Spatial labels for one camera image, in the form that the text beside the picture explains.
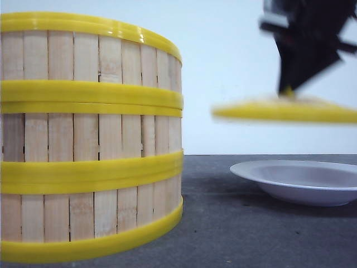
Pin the woven bamboo steamer lid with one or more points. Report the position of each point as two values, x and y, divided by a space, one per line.
288 107

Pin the white plate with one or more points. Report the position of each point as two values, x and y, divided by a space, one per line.
314 183

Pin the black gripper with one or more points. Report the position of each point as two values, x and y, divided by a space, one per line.
310 42

